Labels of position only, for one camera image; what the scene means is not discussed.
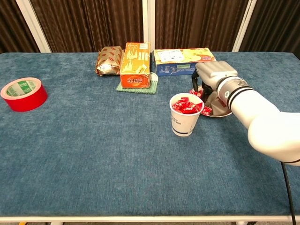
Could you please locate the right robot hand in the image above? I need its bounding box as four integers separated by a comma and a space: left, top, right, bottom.
191, 60, 239, 103

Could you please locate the round metal plate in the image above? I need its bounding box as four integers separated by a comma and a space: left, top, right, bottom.
189, 85, 233, 118

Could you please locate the yellow blue biscuit box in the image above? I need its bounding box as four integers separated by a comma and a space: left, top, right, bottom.
153, 48, 217, 77

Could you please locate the dark brown curtain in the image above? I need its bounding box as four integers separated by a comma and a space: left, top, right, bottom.
0, 0, 40, 54
30, 0, 144, 53
239, 0, 300, 53
155, 0, 249, 52

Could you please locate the white paper cup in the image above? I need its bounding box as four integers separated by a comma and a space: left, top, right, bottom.
169, 93, 205, 137

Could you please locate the green cloth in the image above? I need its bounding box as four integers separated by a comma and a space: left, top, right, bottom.
115, 72, 159, 95

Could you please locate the tall orange box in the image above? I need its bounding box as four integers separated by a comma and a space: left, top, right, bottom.
119, 42, 151, 89

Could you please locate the gold snack bag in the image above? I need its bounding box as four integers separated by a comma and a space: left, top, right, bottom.
95, 46, 124, 77

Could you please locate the blue table mat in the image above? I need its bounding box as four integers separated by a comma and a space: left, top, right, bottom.
0, 51, 300, 218

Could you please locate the red tape roll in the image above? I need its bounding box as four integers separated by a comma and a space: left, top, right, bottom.
0, 77, 49, 112

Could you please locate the white frame post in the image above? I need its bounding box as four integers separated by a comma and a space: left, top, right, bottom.
142, 0, 157, 53
232, 0, 258, 52
15, 0, 52, 53

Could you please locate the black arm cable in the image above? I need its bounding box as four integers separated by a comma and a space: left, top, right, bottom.
280, 161, 297, 225

